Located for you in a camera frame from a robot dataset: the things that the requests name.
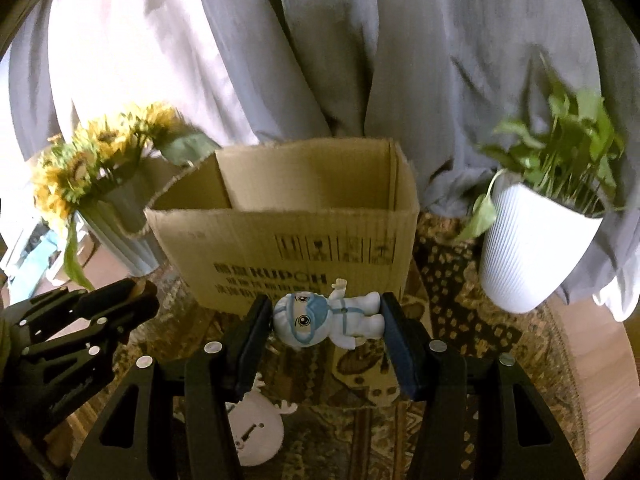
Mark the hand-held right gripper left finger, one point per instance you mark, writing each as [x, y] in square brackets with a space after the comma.
[252, 342]

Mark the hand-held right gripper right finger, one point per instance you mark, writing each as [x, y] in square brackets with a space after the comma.
[400, 345]

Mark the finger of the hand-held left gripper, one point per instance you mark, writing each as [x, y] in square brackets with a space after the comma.
[120, 320]
[75, 302]

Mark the white and blue doll figurine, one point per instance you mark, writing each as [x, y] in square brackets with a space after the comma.
[325, 317]

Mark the cardboard box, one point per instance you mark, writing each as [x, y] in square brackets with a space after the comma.
[240, 245]

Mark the blue cloth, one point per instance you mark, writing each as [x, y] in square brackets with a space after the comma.
[47, 255]

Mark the patterned brown rug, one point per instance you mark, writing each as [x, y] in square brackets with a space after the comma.
[450, 320]

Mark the round white deer toy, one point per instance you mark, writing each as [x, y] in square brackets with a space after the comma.
[260, 430]

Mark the grey ribbed vase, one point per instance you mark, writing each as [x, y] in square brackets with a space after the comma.
[125, 220]

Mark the sunflower bouquet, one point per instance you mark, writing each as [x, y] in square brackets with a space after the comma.
[85, 170]

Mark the green plant in white pot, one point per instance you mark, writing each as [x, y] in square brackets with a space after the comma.
[530, 250]

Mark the narrow grey curtain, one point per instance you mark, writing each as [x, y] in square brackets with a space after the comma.
[35, 85]

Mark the beige curtain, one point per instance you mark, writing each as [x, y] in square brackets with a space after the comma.
[165, 50]

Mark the large grey curtain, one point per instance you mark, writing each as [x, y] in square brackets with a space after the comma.
[425, 60]

